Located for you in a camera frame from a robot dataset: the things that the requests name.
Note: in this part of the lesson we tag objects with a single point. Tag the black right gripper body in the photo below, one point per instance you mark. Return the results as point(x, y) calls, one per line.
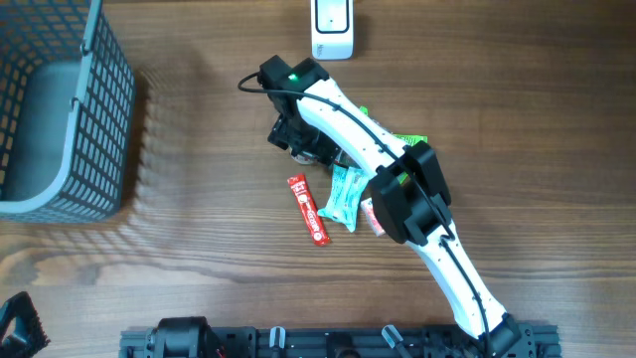
point(304, 138)

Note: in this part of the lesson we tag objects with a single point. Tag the green lid jar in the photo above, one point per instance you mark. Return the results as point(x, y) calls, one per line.
point(303, 158)

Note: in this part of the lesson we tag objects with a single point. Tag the pale teal snack packet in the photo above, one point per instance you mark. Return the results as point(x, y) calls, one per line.
point(348, 185)

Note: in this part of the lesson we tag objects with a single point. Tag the small red snack packet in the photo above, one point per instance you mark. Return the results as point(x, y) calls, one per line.
point(368, 210)

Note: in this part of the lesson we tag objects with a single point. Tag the red snack wrapper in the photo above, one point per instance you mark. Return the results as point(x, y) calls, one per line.
point(299, 187)

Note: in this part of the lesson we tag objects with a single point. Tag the green clear snack bag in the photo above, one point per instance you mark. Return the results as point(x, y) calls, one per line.
point(345, 160)

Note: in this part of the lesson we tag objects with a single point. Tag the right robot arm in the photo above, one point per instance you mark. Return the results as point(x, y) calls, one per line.
point(410, 197)

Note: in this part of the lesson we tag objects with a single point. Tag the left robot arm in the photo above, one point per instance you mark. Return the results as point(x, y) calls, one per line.
point(187, 337)

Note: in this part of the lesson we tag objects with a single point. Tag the white barcode scanner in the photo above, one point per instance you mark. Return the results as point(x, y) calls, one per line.
point(332, 29)

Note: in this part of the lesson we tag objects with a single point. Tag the dark grey mesh basket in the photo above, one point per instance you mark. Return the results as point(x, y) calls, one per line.
point(67, 100)

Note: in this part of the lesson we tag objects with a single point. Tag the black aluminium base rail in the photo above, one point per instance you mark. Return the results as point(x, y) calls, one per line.
point(428, 341)

